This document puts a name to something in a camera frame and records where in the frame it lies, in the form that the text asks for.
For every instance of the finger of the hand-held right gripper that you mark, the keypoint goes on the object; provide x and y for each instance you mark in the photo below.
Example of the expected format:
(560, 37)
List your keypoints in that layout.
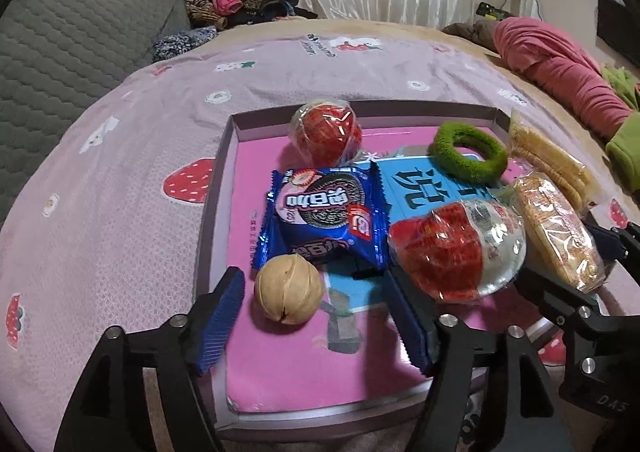
(612, 242)
(550, 297)

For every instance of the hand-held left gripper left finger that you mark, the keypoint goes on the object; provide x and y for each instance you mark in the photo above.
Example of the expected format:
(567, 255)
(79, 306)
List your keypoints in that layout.
(220, 327)

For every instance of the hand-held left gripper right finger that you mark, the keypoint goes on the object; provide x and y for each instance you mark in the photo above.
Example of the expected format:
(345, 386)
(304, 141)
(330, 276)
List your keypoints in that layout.
(415, 332)

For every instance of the rice cracker packet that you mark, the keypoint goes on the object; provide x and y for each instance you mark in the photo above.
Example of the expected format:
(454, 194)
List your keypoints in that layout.
(545, 157)
(555, 227)

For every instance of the walnut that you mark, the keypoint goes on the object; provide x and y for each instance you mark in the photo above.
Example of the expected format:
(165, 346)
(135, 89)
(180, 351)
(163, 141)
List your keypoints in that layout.
(289, 289)

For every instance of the red round snack packet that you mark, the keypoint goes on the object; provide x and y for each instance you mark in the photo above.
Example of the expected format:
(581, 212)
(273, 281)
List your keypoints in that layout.
(440, 252)
(325, 132)

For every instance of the dark cardboard box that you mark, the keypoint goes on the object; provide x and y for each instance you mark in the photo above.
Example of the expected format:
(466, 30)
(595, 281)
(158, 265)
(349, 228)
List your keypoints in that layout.
(220, 182)

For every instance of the blue cookie packet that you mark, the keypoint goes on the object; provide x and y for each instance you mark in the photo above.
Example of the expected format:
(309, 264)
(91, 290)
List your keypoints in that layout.
(325, 212)

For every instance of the green cloth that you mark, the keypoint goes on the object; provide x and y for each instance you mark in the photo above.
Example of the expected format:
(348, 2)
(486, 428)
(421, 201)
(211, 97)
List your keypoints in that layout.
(625, 147)

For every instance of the pink quilt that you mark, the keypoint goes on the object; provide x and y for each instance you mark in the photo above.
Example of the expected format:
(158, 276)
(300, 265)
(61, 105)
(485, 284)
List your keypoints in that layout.
(550, 62)

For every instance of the black television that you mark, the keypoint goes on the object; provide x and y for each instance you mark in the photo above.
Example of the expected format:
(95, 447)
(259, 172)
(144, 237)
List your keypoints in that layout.
(617, 25)

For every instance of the brown cloth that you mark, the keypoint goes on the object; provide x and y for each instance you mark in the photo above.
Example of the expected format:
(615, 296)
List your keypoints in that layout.
(470, 32)

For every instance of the black bag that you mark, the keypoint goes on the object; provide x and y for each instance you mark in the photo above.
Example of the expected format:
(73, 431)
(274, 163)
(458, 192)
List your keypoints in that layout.
(490, 10)

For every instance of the dark patterned cloth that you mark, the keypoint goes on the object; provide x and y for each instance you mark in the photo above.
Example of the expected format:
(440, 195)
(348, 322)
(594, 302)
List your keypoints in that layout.
(182, 42)

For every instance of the grey quilted cover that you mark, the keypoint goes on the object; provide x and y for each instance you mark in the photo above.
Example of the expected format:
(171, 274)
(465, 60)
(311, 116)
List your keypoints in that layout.
(75, 57)

